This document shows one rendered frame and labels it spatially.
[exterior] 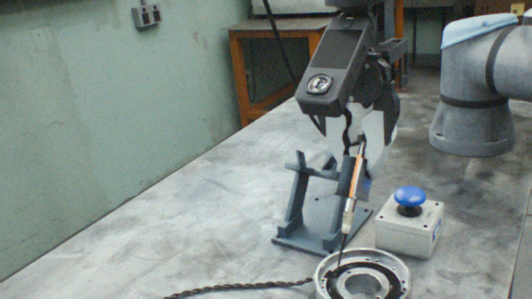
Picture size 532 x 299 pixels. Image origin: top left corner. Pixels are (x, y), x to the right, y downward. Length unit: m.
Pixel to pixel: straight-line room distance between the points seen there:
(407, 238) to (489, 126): 0.34
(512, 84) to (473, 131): 0.12
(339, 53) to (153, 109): 2.03
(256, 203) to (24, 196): 1.45
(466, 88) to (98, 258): 0.65
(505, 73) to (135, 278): 0.62
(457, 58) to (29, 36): 1.62
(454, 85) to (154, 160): 1.86
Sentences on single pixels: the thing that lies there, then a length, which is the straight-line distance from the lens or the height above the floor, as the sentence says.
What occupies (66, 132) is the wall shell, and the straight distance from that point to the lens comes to 2.15.
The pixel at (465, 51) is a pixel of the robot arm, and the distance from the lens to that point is 0.85.
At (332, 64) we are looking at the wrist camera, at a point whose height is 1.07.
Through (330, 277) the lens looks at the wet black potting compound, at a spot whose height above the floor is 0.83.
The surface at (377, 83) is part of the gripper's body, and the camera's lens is 0.49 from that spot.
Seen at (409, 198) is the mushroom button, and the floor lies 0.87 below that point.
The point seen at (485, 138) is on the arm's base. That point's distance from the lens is 0.89.
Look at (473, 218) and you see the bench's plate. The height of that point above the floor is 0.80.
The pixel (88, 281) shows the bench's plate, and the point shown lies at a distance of 0.69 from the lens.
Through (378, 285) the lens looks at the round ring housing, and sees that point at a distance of 0.56.
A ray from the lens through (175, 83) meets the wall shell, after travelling 2.55.
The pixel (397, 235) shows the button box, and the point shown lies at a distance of 0.62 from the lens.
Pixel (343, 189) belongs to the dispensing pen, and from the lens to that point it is 0.53.
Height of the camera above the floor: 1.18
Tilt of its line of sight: 24 degrees down
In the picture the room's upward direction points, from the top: 7 degrees counter-clockwise
